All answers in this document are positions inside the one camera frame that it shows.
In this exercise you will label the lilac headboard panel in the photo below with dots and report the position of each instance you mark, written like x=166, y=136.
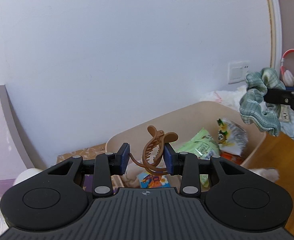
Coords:
x=13, y=157

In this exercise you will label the white thermos bottle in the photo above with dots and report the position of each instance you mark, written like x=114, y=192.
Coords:
x=30, y=172

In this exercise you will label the white power strip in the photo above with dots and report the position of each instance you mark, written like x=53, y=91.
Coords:
x=284, y=114

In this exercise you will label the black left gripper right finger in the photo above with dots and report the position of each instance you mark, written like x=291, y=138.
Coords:
x=231, y=194

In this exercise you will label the colourful cartoon card pack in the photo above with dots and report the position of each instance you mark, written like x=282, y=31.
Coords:
x=147, y=181

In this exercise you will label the silver yellow snack packet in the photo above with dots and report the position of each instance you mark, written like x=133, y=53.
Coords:
x=231, y=137

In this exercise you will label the white wall switch socket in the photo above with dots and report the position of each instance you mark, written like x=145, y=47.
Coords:
x=237, y=71

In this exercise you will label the brown hair claw clip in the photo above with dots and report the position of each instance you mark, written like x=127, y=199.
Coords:
x=153, y=151

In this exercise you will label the white brown plush cat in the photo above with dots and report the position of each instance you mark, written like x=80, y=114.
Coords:
x=270, y=174

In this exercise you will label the green plaid scrunchie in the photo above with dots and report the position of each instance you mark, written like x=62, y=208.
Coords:
x=251, y=112

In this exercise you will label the floral patterned table mat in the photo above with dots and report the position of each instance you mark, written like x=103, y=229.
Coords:
x=86, y=153

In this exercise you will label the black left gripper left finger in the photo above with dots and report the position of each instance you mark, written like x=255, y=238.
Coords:
x=61, y=194

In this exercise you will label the white fluffy plush toy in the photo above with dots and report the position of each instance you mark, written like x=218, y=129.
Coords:
x=227, y=98

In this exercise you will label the pink knitted cloth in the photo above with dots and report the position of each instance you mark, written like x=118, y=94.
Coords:
x=129, y=179

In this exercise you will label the beige plastic storage bin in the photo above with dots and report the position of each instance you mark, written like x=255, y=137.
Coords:
x=186, y=122

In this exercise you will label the orange snack packet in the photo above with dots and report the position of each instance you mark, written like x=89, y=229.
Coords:
x=233, y=158

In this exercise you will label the green snack packet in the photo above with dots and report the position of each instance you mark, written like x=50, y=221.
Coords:
x=202, y=145

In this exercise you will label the red white headphones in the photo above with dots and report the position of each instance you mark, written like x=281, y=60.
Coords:
x=287, y=68

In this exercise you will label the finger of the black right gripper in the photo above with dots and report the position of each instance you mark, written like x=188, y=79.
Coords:
x=280, y=97

